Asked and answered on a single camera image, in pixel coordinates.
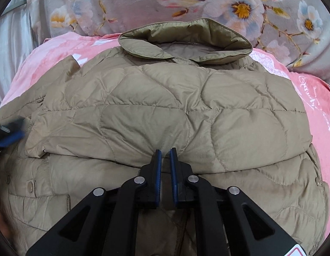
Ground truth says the khaki quilted puffer jacket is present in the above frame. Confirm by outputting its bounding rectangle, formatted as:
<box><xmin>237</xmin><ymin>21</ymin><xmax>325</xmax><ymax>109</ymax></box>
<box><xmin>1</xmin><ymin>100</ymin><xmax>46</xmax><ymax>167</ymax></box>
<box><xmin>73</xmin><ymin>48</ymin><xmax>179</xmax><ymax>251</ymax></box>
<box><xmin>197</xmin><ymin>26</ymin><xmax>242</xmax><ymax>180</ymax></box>
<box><xmin>0</xmin><ymin>19</ymin><xmax>330</xmax><ymax>255</ymax></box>

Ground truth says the silver grey satin curtain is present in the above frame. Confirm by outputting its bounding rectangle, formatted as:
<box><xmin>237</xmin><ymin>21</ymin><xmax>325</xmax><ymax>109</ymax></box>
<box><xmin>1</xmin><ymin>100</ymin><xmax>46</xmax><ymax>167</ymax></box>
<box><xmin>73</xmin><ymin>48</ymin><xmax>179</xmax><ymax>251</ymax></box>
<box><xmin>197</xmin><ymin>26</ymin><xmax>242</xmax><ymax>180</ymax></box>
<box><xmin>0</xmin><ymin>0</ymin><xmax>48</xmax><ymax>105</ymax></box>

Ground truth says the grey curtain tieback band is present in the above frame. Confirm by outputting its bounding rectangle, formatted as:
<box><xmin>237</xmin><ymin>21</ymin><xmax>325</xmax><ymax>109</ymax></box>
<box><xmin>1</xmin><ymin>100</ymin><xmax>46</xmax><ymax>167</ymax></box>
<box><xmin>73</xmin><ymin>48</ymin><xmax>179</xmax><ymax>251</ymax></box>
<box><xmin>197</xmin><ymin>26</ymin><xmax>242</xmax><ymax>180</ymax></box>
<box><xmin>1</xmin><ymin>0</ymin><xmax>27</xmax><ymax>16</ymax></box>

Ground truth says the pink white patterned blanket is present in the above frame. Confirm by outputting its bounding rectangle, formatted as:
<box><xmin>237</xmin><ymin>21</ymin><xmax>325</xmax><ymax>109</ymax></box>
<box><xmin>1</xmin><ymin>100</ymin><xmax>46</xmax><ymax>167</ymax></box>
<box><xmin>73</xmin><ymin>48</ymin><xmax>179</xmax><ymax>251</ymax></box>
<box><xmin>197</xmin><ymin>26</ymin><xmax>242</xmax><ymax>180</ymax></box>
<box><xmin>0</xmin><ymin>31</ymin><xmax>330</xmax><ymax>235</ymax></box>

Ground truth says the grey floral bed sheet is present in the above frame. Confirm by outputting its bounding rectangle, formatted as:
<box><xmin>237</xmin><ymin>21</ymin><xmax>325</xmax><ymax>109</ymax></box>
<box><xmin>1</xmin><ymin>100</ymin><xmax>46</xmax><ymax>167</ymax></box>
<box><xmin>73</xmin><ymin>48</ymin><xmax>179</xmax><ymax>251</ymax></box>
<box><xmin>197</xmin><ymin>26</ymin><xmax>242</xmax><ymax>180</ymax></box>
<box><xmin>27</xmin><ymin>0</ymin><xmax>330</xmax><ymax>85</ymax></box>

